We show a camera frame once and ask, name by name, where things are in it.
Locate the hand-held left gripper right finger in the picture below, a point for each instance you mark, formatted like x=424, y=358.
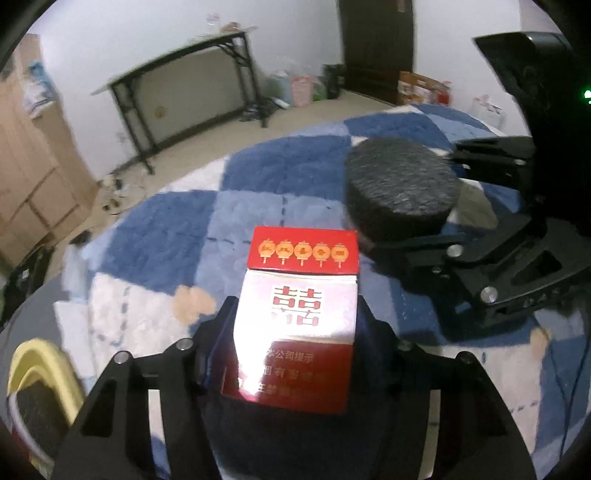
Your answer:
x=376, y=341

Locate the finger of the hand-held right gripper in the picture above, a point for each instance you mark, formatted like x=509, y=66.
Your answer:
x=429, y=254
x=498, y=157

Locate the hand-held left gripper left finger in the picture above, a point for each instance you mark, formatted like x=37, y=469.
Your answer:
x=214, y=364

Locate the red white lantern print box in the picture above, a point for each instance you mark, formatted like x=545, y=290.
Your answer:
x=300, y=323

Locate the black foam disc grey band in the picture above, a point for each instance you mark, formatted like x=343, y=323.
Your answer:
x=401, y=180

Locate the yellow plastic basin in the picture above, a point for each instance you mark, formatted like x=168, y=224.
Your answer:
x=41, y=360

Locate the white red plastic bag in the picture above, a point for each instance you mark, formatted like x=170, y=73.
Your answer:
x=487, y=110

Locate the colourful cardboard box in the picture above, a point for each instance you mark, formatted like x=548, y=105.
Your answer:
x=418, y=87

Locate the blue white checkered blanket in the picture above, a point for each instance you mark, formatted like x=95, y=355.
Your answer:
x=184, y=230

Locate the dark brown door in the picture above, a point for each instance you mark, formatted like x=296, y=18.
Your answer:
x=376, y=46

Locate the grey bed sheet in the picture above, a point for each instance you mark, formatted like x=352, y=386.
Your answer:
x=41, y=323

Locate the white power strip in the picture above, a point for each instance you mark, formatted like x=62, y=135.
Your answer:
x=115, y=194

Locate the pink plastic bag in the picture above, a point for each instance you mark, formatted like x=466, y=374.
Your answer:
x=301, y=90

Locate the dark shoes pile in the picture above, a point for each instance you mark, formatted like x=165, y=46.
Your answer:
x=258, y=110

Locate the wooden wardrobe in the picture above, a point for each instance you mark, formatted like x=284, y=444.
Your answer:
x=32, y=184

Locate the black folding table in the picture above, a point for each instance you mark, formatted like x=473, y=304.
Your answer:
x=184, y=64

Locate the hanging white blue plastic bag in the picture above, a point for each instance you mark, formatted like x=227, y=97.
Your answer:
x=39, y=87

